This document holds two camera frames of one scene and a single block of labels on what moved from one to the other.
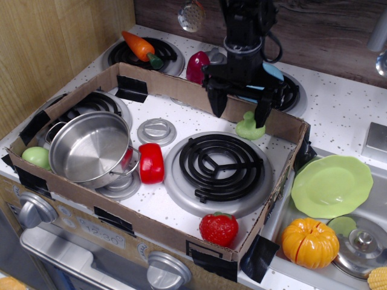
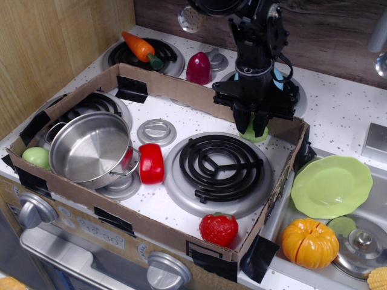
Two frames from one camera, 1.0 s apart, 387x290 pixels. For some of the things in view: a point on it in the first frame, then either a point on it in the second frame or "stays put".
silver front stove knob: (124, 188) stays put
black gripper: (244, 74) -> (254, 87)
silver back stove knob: (216, 57) stays put
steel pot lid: (362, 244) stays put
